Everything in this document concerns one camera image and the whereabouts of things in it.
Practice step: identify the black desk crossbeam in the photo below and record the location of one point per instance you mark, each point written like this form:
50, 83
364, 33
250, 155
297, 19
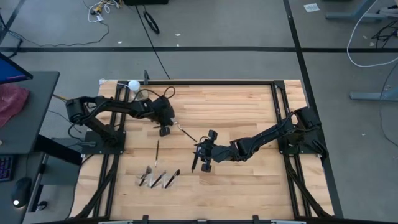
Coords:
59, 151

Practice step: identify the fluffy grey bristle makeup brush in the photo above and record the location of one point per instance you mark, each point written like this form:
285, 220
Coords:
148, 170

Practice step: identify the pink cloth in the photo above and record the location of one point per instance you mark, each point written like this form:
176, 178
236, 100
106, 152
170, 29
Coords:
11, 101

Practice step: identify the black caster wheel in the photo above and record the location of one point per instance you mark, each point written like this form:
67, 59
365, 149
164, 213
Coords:
42, 205

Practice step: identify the white bulb brass base lamp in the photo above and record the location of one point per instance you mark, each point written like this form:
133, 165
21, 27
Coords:
134, 84

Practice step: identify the white paper label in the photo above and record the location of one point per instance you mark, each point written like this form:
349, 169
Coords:
311, 7

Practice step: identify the black clamp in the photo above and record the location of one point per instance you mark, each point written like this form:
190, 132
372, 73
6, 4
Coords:
145, 219
256, 219

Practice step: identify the thick black makeup brush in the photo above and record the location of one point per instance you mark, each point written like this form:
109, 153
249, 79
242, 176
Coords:
193, 166

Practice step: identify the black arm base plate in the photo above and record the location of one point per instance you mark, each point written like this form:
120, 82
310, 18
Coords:
90, 149
312, 148

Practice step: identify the black wide head makeup brush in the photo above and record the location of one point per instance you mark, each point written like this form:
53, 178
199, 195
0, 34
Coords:
172, 179

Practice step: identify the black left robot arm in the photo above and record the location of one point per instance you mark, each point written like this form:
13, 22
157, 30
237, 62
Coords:
118, 107

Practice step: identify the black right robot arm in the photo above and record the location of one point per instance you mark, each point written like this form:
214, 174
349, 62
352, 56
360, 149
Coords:
264, 137

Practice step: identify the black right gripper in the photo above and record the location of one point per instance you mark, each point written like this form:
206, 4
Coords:
211, 152

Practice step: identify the black makeup brush silver ferrule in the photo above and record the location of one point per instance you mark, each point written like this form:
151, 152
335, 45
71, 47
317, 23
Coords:
188, 134

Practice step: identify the black computer mouse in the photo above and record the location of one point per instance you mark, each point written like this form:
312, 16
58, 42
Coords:
21, 189

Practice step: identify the blue-grey table foot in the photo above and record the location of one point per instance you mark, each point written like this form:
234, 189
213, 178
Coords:
370, 96
357, 15

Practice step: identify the computer monitor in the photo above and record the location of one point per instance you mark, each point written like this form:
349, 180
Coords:
9, 71

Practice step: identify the black clamp post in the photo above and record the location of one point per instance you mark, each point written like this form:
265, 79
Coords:
146, 77

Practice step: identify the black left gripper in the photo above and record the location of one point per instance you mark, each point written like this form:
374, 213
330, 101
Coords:
163, 110

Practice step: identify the black keyboard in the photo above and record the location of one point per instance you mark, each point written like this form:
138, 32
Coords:
6, 168

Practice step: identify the dark grey lower desk shelf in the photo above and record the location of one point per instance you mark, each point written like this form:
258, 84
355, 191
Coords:
6, 199

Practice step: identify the black box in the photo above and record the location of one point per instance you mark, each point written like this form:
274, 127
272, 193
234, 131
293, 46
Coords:
146, 2

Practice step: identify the black desk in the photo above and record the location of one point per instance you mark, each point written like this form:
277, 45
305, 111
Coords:
37, 109

